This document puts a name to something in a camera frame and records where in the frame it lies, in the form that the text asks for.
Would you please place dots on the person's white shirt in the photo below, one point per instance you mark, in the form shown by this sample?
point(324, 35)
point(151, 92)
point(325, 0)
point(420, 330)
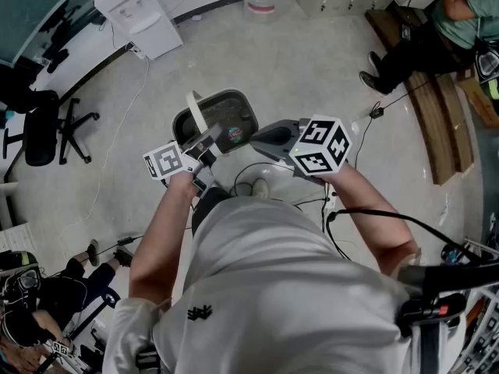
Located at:
point(273, 286)

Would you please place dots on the person's black trousers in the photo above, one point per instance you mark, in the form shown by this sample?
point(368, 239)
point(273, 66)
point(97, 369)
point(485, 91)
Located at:
point(210, 205)

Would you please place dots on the white curved counter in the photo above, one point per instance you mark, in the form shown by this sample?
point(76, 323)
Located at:
point(89, 49)

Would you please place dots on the person's right shoe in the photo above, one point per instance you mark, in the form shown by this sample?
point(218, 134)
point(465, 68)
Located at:
point(260, 188)

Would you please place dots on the white power strip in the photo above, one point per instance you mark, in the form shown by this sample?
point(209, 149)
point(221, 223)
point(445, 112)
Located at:
point(331, 197)

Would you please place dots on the person's right forearm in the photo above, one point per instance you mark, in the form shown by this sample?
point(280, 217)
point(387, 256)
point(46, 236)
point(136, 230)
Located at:
point(370, 216)

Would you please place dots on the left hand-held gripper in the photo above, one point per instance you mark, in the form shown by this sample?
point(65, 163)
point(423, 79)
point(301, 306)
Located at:
point(167, 161)

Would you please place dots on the white water dispenser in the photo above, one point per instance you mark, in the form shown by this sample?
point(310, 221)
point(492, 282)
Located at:
point(148, 33)

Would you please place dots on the wooden bench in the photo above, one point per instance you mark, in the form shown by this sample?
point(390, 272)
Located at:
point(436, 123)

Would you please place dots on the black office chair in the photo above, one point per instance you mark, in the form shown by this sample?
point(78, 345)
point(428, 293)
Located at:
point(43, 131)

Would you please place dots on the black chest harness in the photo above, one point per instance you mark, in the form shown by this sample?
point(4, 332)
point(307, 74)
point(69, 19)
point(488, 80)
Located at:
point(429, 310)

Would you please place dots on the black power adapter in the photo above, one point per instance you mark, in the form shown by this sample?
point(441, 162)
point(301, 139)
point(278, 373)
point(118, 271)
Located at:
point(125, 240)
point(377, 113)

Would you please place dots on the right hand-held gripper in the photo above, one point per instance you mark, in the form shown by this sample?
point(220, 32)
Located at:
point(321, 146)

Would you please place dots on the person's left forearm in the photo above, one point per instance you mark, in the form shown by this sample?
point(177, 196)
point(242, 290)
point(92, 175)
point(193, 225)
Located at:
point(163, 240)

